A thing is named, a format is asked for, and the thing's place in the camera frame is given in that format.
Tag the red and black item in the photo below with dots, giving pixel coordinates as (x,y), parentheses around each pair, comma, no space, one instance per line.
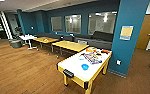
(106,51)

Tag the dark grey sofa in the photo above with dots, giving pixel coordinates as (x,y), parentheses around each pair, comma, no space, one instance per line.
(102,36)

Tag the white wall outlet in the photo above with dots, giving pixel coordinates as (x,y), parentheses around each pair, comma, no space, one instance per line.
(118,62)

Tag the yellow air hockey table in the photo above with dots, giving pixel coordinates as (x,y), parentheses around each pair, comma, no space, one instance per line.
(77,70)

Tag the yellow wall sign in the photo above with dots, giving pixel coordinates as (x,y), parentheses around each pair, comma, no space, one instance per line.
(126,32)

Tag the grey round ottoman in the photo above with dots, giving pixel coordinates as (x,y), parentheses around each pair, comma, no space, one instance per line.
(15,43)

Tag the orange game box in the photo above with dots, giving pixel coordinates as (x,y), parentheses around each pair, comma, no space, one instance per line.
(92,50)

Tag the small white table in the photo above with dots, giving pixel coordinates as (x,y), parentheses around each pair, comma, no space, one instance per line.
(27,36)

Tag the brown wooden door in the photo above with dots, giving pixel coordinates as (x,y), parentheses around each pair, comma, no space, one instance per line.
(147,31)

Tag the yellow-topped table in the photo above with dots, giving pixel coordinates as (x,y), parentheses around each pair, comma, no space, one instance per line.
(69,45)
(46,40)

